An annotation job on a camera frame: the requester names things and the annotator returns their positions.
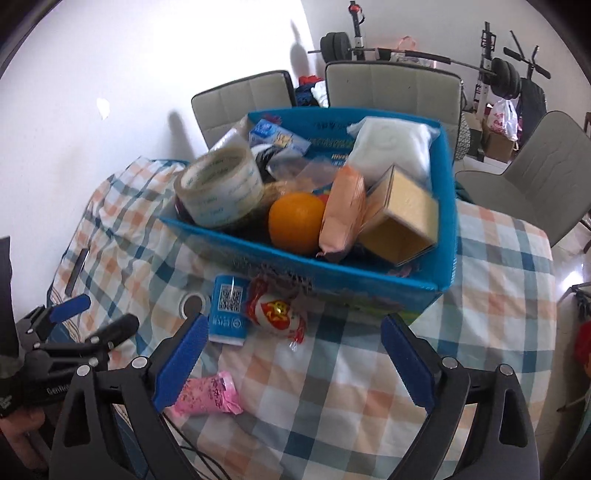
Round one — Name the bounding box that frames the plaid tablecloth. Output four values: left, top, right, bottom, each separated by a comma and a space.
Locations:
48, 158, 557, 479

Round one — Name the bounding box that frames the grey chair left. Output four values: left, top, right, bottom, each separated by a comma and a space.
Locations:
191, 70, 297, 148

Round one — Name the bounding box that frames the blue milk carton box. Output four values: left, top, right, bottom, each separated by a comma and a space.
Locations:
158, 107, 459, 315

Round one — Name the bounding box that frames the blue QR code can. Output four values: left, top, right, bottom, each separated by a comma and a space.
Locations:
208, 275, 250, 347

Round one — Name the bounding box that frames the clear packing tape roll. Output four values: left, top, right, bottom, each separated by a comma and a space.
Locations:
174, 146, 264, 229

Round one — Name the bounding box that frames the person's left hand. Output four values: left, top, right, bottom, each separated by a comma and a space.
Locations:
1, 408, 47, 469

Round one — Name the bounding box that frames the grey chair middle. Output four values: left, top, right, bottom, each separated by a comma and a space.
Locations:
325, 61, 463, 153

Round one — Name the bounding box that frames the grey chair right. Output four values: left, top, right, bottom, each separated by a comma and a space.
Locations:
456, 111, 591, 246

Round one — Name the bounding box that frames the salmon pink snack packet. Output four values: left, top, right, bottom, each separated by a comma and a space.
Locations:
318, 165, 367, 263

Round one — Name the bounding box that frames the black cable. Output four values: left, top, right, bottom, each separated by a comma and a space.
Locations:
161, 412, 233, 480

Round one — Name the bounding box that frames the red white snack packet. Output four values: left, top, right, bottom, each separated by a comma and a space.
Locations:
243, 278, 307, 349

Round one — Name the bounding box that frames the clear box with tan block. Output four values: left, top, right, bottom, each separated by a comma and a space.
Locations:
358, 166, 439, 265

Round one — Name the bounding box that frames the white bag in box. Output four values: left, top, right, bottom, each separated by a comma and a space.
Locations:
346, 117, 441, 187

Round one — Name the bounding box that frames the barbell weight rack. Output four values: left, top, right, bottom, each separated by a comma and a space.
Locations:
307, 0, 553, 116

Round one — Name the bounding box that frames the red white plastic bag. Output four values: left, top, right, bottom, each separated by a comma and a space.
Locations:
486, 99, 519, 142

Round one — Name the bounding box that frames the orange fruit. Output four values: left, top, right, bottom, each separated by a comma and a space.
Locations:
267, 192, 325, 256

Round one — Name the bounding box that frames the grey chair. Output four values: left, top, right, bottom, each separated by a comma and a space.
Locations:
191, 70, 297, 148
456, 111, 591, 246
325, 61, 463, 153

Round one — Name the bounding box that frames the pink candy wrapper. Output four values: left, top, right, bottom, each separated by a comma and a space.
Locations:
171, 371, 243, 416

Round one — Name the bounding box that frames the bagged corn cob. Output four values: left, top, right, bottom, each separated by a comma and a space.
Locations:
266, 157, 342, 195

